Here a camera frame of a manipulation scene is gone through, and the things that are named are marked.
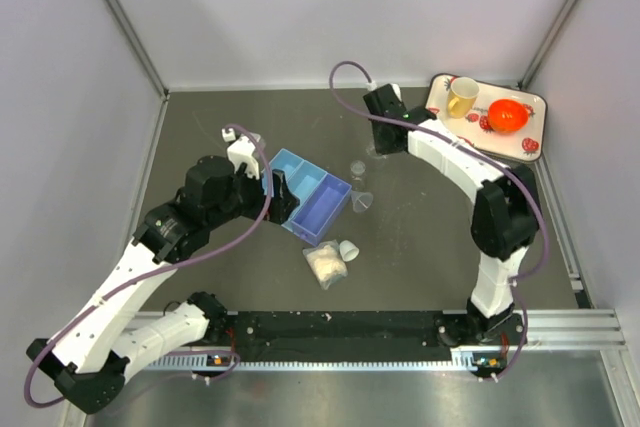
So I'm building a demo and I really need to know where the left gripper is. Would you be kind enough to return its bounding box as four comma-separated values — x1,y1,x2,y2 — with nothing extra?
206,161,298,229

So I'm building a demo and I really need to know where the clear glass beaker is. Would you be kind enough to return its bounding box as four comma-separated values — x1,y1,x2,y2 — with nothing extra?
366,143,387,160

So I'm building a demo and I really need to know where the blue three-drawer organizer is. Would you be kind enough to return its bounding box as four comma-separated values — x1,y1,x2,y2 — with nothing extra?
270,149,352,246

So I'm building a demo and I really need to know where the clear plastic funnel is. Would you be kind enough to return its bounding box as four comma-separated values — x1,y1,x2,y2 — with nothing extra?
351,191,374,214

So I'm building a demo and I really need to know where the bag of cotton balls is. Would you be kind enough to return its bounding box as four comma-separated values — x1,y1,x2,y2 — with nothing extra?
302,241,348,290

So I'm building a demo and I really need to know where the small white plastic cup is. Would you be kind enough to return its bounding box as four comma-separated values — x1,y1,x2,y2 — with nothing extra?
339,240,360,263

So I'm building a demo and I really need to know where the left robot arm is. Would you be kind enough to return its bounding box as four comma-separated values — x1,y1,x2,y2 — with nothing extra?
27,156,299,414

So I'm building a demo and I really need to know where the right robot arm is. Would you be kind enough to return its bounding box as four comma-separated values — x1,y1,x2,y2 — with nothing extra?
363,82,540,347

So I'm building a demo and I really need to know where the yellow mug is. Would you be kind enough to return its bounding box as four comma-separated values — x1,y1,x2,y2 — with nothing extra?
446,77,480,119

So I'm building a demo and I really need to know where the orange bowl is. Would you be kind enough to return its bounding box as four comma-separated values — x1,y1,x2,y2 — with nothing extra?
488,99,529,133

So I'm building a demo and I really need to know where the strawberry pattern tray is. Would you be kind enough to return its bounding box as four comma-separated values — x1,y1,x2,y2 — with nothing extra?
425,73,547,162

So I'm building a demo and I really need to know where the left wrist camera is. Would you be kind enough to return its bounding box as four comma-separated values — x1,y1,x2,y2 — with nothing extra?
221,128,260,179

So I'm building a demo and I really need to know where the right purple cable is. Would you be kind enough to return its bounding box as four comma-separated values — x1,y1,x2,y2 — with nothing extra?
328,61,554,382

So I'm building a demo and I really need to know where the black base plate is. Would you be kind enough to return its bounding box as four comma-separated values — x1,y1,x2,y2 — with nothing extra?
227,311,524,362

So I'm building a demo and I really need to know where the white cable duct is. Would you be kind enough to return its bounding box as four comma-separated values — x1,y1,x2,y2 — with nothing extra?
146,350,504,373

